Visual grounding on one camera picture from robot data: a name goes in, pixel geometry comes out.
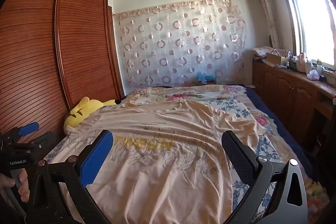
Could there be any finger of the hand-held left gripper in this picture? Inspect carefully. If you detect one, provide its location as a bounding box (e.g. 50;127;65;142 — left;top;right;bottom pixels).
7;122;39;139
16;134;57;155

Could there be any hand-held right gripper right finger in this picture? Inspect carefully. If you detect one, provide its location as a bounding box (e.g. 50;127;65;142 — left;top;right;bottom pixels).
221;130;308;224

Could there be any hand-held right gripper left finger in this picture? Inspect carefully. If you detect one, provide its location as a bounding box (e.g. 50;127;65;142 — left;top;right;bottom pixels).
26;130;114;224

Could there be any beige T-shirt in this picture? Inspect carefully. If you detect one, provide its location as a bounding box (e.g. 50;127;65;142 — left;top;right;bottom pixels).
46;99;267;224

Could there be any person's left hand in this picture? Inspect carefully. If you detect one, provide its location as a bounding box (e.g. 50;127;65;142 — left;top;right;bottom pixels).
0;169;30;203

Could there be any yellow plush toy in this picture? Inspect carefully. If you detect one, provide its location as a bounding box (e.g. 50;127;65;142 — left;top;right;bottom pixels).
64;97;117;135

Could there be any navy bed sheet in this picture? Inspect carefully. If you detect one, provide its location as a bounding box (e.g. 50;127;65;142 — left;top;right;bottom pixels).
243;87;315;177

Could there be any wooden window cabinet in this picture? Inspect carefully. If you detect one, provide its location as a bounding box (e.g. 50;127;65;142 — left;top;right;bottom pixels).
251;58;336;157

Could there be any pink floral blanket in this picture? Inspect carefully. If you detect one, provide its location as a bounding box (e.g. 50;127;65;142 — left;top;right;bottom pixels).
123;84;331;224

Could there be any blue fuzzy cloth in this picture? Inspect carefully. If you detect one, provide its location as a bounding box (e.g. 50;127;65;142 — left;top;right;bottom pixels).
195;71;217;85

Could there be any wooden slatted wardrobe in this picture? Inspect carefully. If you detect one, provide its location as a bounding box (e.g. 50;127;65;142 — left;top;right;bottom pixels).
0;0;125;161

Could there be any cardboard box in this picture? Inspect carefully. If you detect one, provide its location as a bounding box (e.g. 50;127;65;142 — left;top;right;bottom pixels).
266;52;289;66

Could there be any folded floral cloth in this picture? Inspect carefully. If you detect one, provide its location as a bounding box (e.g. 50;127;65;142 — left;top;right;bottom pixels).
252;47;292;60

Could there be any purple plastic bag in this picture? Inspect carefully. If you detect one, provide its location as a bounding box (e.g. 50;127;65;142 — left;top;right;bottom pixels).
306;69;320;81

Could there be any pink bottle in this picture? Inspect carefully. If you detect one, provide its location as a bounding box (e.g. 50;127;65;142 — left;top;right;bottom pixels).
297;52;307;74

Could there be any circle-patterned sheer curtain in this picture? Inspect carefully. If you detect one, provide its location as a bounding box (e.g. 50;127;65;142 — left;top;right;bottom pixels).
113;0;249;88

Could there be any beige window curtain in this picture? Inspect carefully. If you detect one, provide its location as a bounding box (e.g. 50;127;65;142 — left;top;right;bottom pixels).
251;0;283;49

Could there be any window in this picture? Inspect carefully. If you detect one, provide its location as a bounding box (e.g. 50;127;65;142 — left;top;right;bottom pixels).
272;0;336;67

